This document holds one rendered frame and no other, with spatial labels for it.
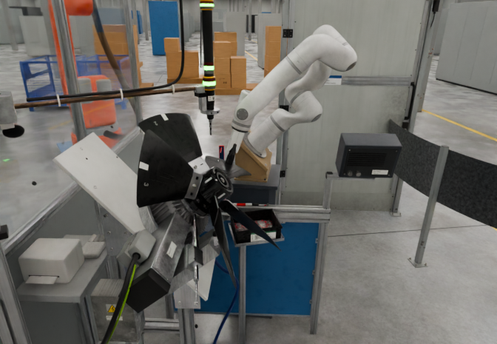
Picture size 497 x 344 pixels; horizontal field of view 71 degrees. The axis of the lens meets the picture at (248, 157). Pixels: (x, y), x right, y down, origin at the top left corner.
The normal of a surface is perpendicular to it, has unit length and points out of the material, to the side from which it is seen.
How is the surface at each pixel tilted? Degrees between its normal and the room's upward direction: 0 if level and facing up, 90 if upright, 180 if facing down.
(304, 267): 90
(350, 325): 0
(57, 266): 90
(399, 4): 91
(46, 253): 0
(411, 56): 90
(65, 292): 0
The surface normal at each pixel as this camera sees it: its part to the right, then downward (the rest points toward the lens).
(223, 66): 0.11, 0.37
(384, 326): 0.01, -0.93
